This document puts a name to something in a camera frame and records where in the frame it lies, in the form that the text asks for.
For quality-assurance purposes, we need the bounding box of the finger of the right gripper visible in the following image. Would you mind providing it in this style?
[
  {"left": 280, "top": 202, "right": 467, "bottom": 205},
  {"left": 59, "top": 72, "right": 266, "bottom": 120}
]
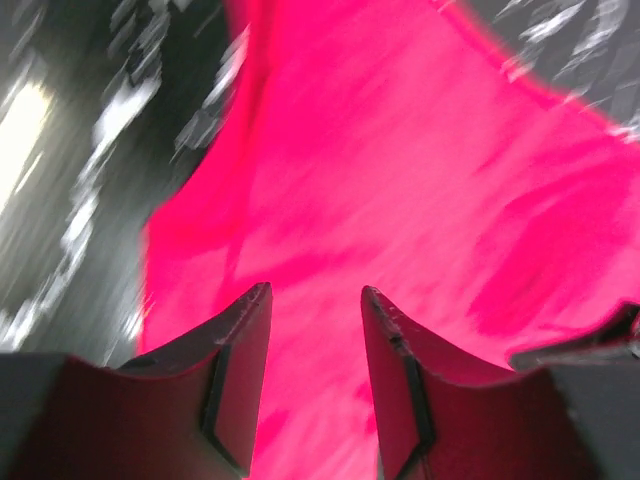
[{"left": 508, "top": 302, "right": 639, "bottom": 371}]

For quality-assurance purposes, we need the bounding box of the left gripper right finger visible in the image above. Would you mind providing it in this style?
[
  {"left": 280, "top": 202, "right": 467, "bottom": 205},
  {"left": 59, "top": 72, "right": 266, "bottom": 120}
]
[{"left": 361, "top": 287, "right": 639, "bottom": 479}]

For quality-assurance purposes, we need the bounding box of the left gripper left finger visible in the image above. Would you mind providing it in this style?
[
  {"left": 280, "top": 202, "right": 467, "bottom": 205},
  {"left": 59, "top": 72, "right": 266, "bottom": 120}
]
[{"left": 1, "top": 283, "right": 272, "bottom": 479}]

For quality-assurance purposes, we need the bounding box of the pink t shirt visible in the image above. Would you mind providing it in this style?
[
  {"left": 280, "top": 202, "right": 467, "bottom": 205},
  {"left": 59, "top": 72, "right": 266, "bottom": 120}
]
[{"left": 140, "top": 1, "right": 639, "bottom": 479}]

